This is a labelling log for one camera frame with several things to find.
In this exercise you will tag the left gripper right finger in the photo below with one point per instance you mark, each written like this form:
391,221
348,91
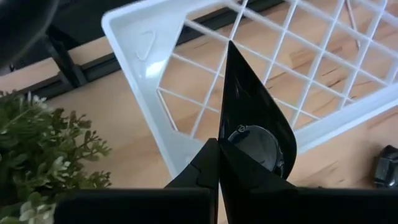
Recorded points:
255,199

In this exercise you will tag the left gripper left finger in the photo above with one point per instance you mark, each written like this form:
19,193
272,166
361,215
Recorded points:
205,168

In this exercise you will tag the black teardrop mini plate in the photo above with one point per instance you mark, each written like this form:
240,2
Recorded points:
248,93

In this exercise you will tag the black leaf-shaped mini plate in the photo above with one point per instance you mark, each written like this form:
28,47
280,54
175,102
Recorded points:
387,168

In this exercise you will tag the green potted plant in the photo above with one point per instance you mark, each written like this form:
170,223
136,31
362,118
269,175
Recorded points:
40,140

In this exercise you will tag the black aluminium extrusion frame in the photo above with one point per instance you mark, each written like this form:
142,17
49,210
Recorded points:
102,67

